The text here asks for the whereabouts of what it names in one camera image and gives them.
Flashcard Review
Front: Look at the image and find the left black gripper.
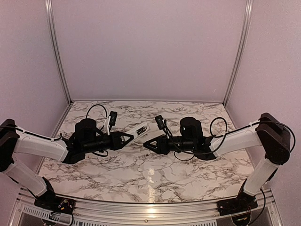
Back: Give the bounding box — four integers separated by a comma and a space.
82, 131, 134, 153

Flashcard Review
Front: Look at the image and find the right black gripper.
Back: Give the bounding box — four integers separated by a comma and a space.
143, 134, 195, 155

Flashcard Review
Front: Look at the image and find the white remote control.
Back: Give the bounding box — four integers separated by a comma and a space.
127, 122, 151, 141

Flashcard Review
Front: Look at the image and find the white battery cover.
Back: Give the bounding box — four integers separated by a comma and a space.
137, 154, 151, 160

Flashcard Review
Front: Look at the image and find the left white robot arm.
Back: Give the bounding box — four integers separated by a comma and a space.
0, 119, 134, 210

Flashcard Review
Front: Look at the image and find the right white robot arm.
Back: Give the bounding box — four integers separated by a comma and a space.
143, 113, 296, 211

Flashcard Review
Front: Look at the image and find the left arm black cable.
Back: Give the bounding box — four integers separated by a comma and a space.
58, 104, 109, 157

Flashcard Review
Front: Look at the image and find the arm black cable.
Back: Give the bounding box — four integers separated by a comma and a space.
164, 117, 296, 161
58, 104, 109, 157

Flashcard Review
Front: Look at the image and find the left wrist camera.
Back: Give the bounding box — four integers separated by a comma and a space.
103, 111, 118, 135

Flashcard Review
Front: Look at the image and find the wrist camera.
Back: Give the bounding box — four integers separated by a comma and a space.
155, 115, 166, 130
103, 111, 118, 135

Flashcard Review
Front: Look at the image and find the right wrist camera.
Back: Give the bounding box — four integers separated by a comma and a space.
155, 115, 166, 130

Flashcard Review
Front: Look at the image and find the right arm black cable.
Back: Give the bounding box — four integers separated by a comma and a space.
164, 117, 296, 161

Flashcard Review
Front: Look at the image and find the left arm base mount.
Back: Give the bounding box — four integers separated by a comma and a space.
34, 196, 75, 214

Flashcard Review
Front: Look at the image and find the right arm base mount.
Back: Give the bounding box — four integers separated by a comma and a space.
217, 195, 258, 216

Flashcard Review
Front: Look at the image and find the front aluminium rail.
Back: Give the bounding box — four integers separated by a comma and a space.
8, 188, 283, 226

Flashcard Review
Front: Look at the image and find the left aluminium frame post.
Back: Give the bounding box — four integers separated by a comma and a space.
45, 0, 72, 105

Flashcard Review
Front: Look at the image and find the aluminium frame post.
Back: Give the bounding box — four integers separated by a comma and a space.
45, 0, 72, 105
222, 0, 253, 107

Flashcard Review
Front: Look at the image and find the right aluminium frame post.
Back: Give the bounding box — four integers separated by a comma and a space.
222, 0, 253, 107

